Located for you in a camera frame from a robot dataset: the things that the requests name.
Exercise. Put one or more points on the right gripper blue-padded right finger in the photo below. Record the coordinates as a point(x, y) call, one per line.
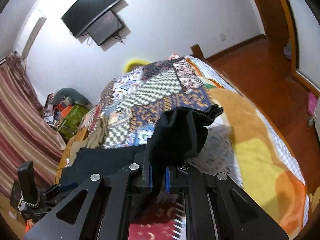
point(216, 207)

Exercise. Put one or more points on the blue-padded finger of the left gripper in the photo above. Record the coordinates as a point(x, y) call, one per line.
point(69, 186)

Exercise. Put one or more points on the black pants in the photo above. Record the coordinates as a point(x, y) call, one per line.
point(179, 134)

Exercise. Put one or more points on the khaki pants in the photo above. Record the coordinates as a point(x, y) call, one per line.
point(94, 140)

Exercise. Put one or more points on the green patterned bag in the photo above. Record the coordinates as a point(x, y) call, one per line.
point(72, 117)

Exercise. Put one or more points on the red striped curtain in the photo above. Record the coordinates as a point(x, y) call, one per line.
point(25, 136)

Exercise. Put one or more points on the grey plush toy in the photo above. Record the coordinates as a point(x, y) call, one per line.
point(63, 93)

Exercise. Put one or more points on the patchwork patterned bedspread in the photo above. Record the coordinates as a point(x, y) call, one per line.
point(132, 103)

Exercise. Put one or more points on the yellow hoop behind bed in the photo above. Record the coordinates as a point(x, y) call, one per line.
point(133, 64)

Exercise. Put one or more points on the pink object on floor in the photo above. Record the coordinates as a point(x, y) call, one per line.
point(312, 103)

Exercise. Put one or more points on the wooden door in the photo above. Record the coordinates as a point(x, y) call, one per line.
point(279, 23)

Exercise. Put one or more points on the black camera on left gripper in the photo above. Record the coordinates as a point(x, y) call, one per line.
point(26, 178)

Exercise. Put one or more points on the small wall monitor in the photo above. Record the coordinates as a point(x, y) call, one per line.
point(104, 27)

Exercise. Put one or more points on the wall power socket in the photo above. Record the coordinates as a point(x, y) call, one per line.
point(222, 37)

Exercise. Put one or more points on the large wall television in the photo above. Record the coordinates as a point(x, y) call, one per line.
point(84, 12)

